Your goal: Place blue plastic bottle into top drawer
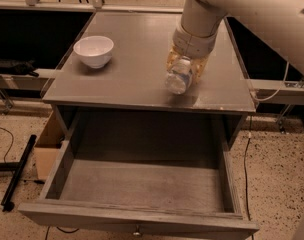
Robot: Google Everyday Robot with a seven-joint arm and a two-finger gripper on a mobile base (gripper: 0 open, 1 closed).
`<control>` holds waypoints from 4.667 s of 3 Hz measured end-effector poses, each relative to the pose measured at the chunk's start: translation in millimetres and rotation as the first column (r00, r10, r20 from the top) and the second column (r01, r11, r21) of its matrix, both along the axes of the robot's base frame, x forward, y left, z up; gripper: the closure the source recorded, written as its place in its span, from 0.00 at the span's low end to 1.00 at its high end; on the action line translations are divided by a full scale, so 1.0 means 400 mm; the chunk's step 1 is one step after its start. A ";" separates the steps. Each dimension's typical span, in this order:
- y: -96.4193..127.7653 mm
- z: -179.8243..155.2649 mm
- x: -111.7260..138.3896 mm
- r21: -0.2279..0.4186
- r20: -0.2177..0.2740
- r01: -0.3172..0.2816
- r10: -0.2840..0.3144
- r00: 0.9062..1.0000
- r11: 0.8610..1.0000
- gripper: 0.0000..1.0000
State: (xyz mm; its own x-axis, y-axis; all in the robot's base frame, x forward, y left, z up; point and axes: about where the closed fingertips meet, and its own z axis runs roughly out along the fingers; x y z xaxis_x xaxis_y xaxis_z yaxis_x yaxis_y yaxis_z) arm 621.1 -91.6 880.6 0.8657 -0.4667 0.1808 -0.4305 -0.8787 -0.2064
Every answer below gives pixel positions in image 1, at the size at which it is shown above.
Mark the aluminium frame rail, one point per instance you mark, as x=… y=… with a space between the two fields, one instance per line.
x=42 y=6

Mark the black metal stand bar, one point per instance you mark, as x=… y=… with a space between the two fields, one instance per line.
x=16 y=168

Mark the metal drawer knob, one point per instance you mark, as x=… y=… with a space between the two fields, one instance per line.
x=137 y=232

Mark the white ceramic bowl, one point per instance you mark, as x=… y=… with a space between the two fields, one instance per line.
x=94 y=51

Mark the brown cardboard box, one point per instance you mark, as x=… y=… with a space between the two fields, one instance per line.
x=47 y=147

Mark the black cloth on rail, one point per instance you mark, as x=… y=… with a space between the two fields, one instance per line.
x=16 y=67

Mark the grey wooden cabinet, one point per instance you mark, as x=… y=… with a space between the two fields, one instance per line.
x=134 y=77

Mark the open grey top drawer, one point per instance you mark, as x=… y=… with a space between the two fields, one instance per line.
x=168 y=172

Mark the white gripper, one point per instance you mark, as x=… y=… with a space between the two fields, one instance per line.
x=194 y=45

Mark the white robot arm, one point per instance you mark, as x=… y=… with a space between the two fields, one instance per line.
x=278 y=23

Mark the blue plastic water bottle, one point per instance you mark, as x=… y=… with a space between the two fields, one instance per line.
x=179 y=76

